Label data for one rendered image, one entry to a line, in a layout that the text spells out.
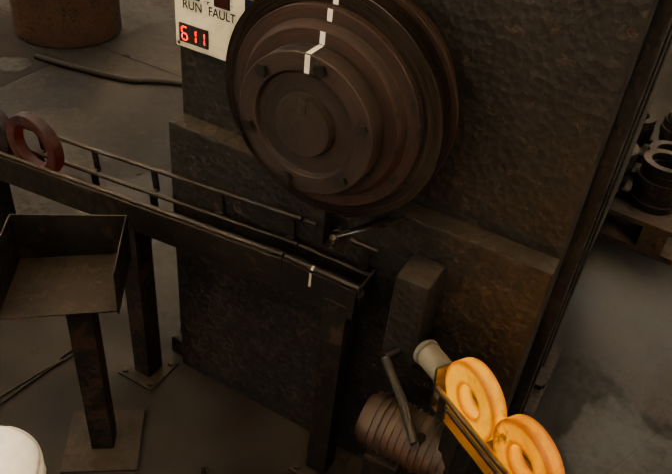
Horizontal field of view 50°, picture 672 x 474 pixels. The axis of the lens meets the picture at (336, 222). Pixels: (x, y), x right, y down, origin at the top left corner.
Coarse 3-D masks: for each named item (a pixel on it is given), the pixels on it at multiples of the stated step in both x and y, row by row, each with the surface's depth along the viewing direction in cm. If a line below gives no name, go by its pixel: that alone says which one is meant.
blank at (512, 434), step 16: (512, 416) 125; (528, 416) 124; (496, 432) 128; (512, 432) 124; (528, 432) 120; (544, 432) 120; (496, 448) 130; (512, 448) 126; (528, 448) 120; (544, 448) 118; (512, 464) 127; (544, 464) 117; (560, 464) 118
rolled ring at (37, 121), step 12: (12, 120) 193; (24, 120) 190; (36, 120) 190; (12, 132) 196; (36, 132) 190; (48, 132) 190; (12, 144) 199; (24, 144) 200; (48, 144) 190; (60, 144) 193; (24, 156) 200; (48, 156) 193; (60, 156) 194; (60, 168) 197
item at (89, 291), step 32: (32, 224) 167; (64, 224) 168; (96, 224) 169; (0, 256) 159; (32, 256) 173; (64, 256) 174; (96, 256) 174; (128, 256) 171; (0, 288) 159; (32, 288) 165; (64, 288) 165; (96, 288) 165; (96, 320) 174; (96, 352) 176; (96, 384) 184; (96, 416) 191; (128, 416) 209; (96, 448) 200; (128, 448) 200
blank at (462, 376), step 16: (448, 368) 140; (464, 368) 134; (480, 368) 132; (448, 384) 141; (464, 384) 137; (480, 384) 130; (496, 384) 130; (464, 400) 139; (480, 400) 131; (496, 400) 129; (464, 416) 138; (480, 416) 132; (496, 416) 129; (480, 432) 133
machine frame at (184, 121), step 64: (448, 0) 129; (512, 0) 124; (576, 0) 118; (640, 0) 114; (192, 64) 168; (512, 64) 129; (576, 64) 124; (640, 64) 127; (192, 128) 172; (512, 128) 136; (576, 128) 130; (192, 192) 183; (256, 192) 171; (448, 192) 150; (512, 192) 143; (576, 192) 136; (192, 256) 196; (384, 256) 161; (448, 256) 152; (512, 256) 144; (576, 256) 152; (192, 320) 212; (256, 320) 197; (320, 320) 183; (384, 320) 171; (448, 320) 161; (512, 320) 152; (256, 384) 212; (384, 384) 183; (512, 384) 161
